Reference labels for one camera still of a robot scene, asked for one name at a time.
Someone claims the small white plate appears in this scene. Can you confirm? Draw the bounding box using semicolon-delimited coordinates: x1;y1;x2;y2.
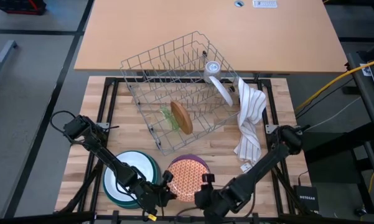
208;76;234;108

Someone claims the white striped dish towel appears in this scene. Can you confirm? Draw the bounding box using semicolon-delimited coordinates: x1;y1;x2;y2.
233;77;268;174

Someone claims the green glass plate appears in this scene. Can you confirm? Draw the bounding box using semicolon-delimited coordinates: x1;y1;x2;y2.
159;105;179;131

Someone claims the clear glass cup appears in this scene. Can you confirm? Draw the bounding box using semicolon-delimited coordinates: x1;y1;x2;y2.
203;60;222;84

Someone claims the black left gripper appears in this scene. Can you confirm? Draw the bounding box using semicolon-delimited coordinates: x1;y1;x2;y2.
133;170;178;216

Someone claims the brown plate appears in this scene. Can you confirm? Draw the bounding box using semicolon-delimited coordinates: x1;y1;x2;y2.
169;100;194;136

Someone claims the black and red toolbox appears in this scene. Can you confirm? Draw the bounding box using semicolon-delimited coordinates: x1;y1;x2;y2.
0;0;47;16

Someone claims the black aluminium table frame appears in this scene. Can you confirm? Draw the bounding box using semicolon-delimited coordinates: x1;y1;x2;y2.
54;76;318;224

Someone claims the teal plate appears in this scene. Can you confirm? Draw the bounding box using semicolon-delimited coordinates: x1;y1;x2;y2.
101;150;158;210

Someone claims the white paper label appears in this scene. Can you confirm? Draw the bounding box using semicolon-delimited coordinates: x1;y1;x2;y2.
359;63;374;77

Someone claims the black Netgear network switch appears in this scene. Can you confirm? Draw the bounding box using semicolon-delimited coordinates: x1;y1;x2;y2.
294;185;320;212

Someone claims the yellow cable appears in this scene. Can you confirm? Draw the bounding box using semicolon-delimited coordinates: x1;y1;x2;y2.
294;57;374;113

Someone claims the grey metal bench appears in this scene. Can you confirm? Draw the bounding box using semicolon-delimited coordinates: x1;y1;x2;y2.
0;39;19;94

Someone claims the orange patterned plate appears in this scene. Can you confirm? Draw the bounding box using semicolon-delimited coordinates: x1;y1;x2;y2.
167;159;210;203

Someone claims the large white plate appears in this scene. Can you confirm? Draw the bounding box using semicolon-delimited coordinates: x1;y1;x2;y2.
107;152;154;200

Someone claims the grey wire dish rack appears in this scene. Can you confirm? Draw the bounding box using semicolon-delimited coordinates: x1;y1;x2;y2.
119;30;242;156

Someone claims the white power strip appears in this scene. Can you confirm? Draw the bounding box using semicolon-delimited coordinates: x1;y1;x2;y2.
252;0;278;9

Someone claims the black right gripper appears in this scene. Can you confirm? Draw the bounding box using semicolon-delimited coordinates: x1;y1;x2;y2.
194;173;241;218

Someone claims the light wooden desk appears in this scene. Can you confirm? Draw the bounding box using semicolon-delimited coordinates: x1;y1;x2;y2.
73;0;348;74

